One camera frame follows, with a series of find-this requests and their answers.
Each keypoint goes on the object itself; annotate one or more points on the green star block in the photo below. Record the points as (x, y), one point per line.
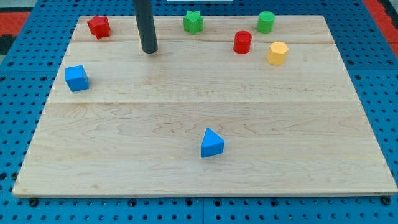
(193, 22)

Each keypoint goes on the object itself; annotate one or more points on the yellow hexagon block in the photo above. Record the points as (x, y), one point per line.
(277, 53)

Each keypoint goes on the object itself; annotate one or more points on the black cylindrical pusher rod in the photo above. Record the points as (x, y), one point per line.
(145, 24)

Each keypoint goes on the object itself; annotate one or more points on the light wooden board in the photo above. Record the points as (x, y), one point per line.
(291, 130)

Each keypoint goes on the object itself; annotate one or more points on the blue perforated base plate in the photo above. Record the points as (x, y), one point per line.
(30, 67)

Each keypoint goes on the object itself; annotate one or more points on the blue cube block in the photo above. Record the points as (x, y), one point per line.
(76, 78)

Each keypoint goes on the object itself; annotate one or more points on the red star block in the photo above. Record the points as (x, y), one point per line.
(99, 26)

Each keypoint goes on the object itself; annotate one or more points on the green cylinder block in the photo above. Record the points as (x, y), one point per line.
(265, 22)

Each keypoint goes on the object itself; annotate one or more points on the blue triangle block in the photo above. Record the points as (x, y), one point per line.
(212, 144)

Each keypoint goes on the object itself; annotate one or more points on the red cylinder block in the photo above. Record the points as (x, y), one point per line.
(242, 42)

